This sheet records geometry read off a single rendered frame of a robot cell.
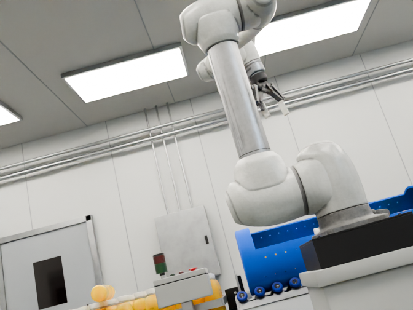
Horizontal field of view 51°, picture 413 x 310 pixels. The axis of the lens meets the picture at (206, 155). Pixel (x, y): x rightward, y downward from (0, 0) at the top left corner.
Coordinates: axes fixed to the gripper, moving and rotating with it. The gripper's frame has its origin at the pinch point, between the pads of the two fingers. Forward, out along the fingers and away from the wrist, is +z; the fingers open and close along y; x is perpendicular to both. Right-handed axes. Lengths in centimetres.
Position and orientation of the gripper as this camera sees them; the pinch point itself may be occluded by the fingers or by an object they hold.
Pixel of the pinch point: (276, 114)
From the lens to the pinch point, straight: 194.7
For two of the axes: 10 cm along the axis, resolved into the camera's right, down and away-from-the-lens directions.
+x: 5.7, -4.3, -7.0
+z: 4.0, 8.9, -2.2
